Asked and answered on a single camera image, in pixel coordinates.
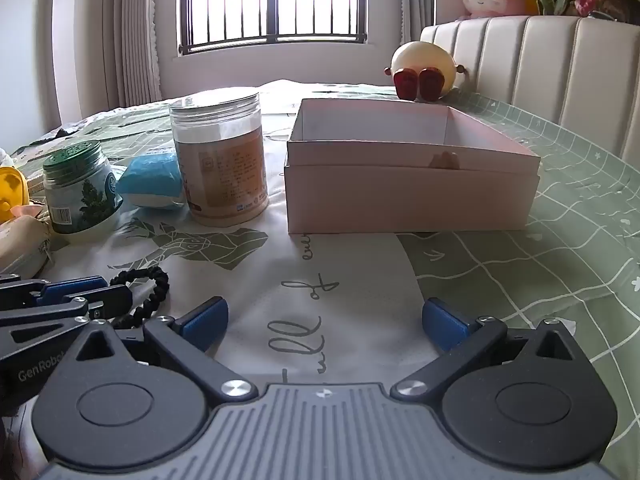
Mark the blue and white soft packet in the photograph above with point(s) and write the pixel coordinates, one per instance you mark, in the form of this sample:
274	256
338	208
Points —
150	175

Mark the yellow plastic toy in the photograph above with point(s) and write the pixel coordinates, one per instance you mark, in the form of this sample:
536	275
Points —
10	185

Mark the barred window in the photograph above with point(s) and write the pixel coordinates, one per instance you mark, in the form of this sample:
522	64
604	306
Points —
270	5

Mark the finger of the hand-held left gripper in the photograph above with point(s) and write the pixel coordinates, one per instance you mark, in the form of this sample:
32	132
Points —
75	288
112	302

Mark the cream padded headboard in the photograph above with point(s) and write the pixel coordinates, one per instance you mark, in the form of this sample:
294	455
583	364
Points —
540	65

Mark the pink cardboard box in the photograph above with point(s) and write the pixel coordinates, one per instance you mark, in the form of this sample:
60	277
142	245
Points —
400	200

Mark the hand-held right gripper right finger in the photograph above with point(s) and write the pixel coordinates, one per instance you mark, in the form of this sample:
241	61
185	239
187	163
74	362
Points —
444	327

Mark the cream egg-shaped plush toy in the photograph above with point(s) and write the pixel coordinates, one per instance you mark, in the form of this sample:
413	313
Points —
425	57

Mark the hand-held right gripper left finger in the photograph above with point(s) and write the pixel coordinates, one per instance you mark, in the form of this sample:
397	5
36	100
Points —
205	324

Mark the beige fabric pouch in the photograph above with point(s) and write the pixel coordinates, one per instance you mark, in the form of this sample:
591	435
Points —
20	245

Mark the clear jar with beige label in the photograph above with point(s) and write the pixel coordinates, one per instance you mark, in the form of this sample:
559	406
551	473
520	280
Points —
225	170

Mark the green lidded jar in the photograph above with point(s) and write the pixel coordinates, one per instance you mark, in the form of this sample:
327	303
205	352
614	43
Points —
80	195

